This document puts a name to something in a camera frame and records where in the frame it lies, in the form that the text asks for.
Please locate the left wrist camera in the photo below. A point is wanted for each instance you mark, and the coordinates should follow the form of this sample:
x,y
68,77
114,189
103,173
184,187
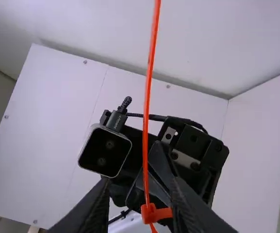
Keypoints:
x,y
104,150

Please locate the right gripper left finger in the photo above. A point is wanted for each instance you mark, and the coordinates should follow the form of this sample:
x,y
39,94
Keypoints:
x,y
88,211

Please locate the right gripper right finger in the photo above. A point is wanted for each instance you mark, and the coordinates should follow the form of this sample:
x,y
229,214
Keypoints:
x,y
198,213

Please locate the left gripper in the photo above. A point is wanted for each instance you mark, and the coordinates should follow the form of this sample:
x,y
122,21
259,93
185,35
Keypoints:
x,y
193,138

